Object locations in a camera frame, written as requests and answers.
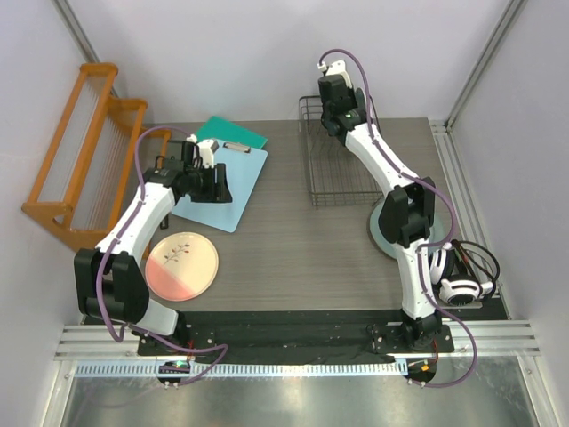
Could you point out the black wire dish rack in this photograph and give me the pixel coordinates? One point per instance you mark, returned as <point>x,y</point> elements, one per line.
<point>333,175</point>

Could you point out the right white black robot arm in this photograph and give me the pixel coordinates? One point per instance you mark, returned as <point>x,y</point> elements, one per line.
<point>407,213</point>

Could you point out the white black headset device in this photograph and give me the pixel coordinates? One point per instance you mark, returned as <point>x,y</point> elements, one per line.
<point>462,272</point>

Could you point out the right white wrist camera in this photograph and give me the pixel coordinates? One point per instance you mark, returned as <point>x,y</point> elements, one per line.
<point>337,68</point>

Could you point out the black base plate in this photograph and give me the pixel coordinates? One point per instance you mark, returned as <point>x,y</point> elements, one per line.
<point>312,337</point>

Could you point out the light blue clipboard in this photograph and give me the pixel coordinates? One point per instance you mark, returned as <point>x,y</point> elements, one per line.
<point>243,167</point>

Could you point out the green folder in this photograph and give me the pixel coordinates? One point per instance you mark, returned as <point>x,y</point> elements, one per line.
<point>222,129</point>

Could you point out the aluminium frame rail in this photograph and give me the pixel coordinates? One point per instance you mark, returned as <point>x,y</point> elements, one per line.
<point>469,223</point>

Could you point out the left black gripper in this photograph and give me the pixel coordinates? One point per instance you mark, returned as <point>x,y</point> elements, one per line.
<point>221,193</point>

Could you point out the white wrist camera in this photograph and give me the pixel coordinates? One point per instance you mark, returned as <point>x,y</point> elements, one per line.
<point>200,153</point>
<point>337,68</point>

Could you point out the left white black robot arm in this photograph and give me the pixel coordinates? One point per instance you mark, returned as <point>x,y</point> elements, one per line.
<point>109,282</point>

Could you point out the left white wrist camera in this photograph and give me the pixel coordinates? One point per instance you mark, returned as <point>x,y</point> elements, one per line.
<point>200,153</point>

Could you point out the pink cream plate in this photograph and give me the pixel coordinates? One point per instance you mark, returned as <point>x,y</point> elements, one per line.
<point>182,266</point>

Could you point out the orange wooden rack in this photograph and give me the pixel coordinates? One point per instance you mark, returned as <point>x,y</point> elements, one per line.
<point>81,187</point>

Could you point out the light blue plate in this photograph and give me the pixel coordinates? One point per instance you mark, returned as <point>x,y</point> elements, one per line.
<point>437,231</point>

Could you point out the white slotted cable duct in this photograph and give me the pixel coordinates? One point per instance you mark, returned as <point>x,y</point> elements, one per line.
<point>175,368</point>

